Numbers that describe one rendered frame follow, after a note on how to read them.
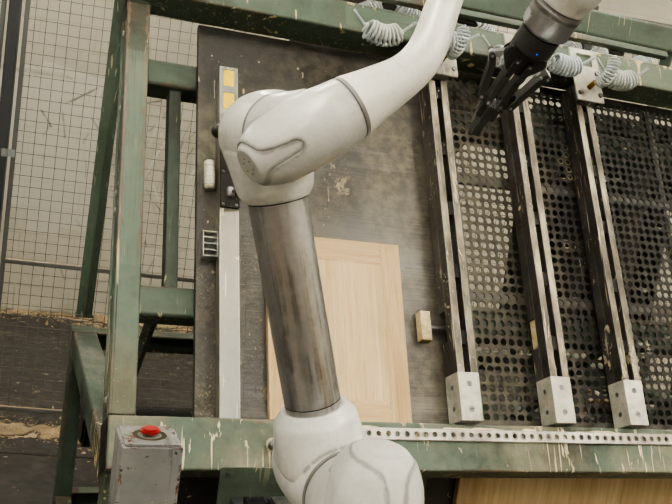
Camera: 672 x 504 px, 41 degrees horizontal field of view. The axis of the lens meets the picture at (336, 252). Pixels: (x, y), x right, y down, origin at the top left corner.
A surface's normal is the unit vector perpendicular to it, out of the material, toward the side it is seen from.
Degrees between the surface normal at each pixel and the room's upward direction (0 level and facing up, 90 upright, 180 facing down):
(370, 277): 60
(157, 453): 90
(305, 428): 64
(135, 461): 90
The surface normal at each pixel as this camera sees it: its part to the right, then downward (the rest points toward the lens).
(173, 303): 0.36, -0.37
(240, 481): 0.33, 0.15
